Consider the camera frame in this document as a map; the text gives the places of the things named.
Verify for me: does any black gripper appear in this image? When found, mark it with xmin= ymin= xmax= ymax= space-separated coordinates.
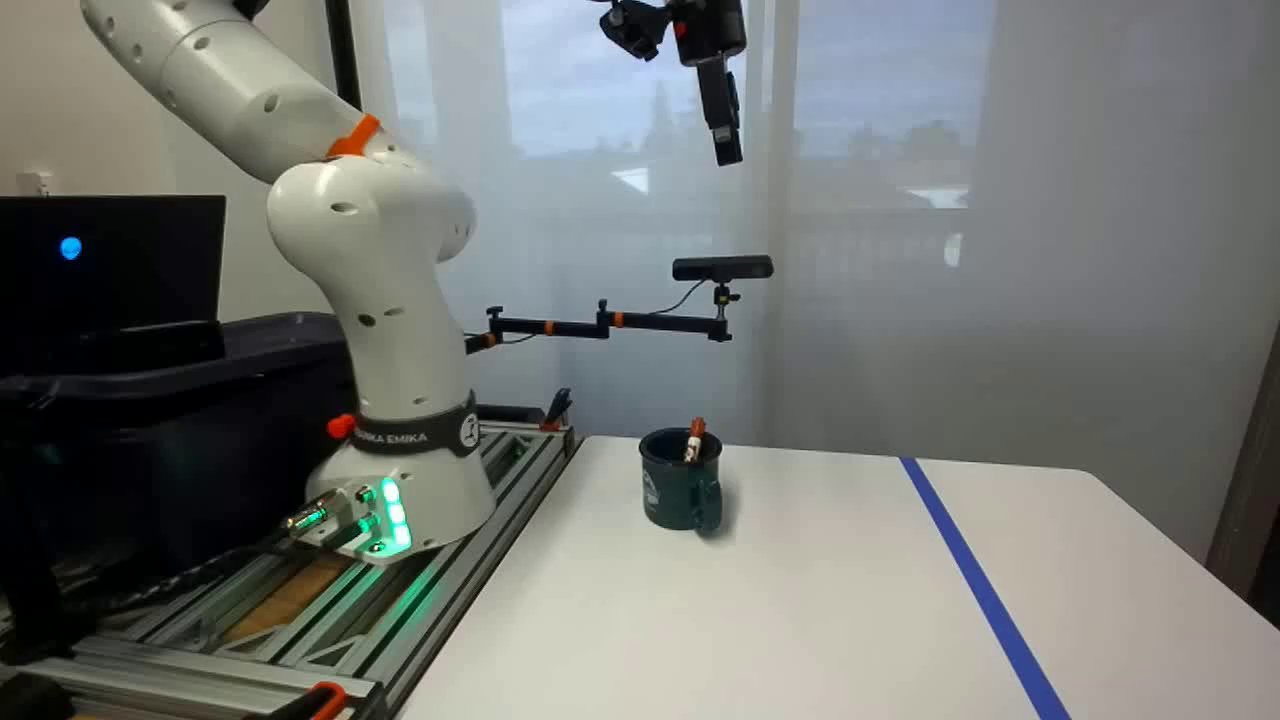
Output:
xmin=665 ymin=0 xmax=752 ymax=173

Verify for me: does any black orange clamp lever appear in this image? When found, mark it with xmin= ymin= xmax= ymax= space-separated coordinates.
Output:
xmin=536 ymin=382 xmax=578 ymax=435

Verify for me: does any white sheer curtain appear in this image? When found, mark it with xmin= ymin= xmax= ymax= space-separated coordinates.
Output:
xmin=352 ymin=0 xmax=1280 ymax=563

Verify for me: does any dark green speckled mug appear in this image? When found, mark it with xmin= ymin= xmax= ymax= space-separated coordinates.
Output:
xmin=635 ymin=424 xmax=729 ymax=534

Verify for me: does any blue tape line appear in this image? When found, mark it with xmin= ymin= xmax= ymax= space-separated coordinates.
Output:
xmin=896 ymin=452 xmax=1071 ymax=720

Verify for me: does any black storage bin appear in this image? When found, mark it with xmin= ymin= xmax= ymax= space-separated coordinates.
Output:
xmin=0 ymin=313 xmax=363 ymax=593

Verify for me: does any black monitor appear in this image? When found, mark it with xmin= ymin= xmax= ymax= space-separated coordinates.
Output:
xmin=0 ymin=190 xmax=233 ymax=375

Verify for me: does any orange black clamp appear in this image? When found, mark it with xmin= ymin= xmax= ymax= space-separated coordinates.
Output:
xmin=300 ymin=675 xmax=352 ymax=720

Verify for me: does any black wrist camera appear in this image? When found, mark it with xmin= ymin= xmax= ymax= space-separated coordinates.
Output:
xmin=592 ymin=0 xmax=673 ymax=62

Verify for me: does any black bar camera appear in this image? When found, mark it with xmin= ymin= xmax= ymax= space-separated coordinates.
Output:
xmin=668 ymin=250 xmax=775 ymax=288

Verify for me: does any aluminium frame base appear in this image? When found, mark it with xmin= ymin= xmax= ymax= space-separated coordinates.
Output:
xmin=0 ymin=417 xmax=588 ymax=720

